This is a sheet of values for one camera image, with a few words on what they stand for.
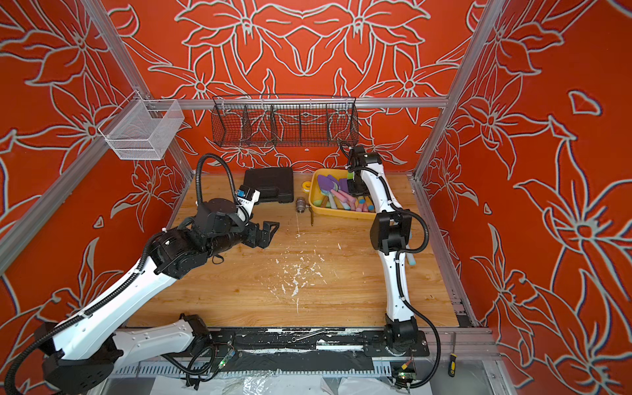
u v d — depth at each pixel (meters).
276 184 1.11
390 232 0.62
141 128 0.90
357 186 0.86
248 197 0.56
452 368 0.69
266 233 0.58
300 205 1.04
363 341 0.74
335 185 1.11
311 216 1.04
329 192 1.07
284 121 1.00
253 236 0.57
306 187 1.12
